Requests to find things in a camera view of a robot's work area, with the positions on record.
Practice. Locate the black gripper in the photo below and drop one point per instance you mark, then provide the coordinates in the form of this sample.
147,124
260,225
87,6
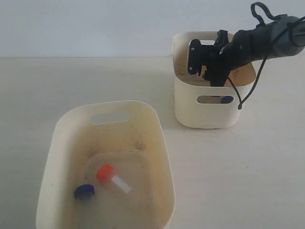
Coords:
224,56

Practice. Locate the small cream plastic bin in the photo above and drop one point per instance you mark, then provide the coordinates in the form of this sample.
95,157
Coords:
188,111

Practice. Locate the orange-capped clear tube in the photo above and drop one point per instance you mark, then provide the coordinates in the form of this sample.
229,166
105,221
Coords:
106,175

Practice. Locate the blue-capped clear tube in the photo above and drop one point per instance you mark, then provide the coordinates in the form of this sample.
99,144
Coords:
206,99
84,192

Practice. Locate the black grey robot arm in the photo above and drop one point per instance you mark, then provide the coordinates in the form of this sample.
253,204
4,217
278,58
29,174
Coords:
273,40

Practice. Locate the large cream plastic bin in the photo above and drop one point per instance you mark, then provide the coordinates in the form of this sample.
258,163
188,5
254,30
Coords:
125,134

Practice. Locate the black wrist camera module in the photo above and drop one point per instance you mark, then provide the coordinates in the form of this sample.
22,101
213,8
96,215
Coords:
199,57

